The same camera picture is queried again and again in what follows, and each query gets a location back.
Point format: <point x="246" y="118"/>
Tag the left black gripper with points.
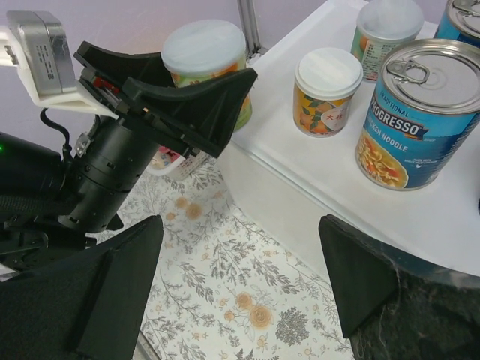
<point x="150" y="114"/>

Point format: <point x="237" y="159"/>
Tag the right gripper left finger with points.
<point x="87" y="306"/>

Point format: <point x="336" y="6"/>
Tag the white plastic laundry basket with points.
<point x="168" y="164"/>

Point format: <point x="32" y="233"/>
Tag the short can clear lid front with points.
<point x="201" y="50"/>

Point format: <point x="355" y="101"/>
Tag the short can white lid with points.
<point x="326" y="80"/>

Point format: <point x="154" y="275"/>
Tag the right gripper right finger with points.
<point x="393" y="305"/>

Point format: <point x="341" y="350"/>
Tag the blue can pull-tab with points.
<point x="460" y="22"/>
<point x="424" y="105"/>

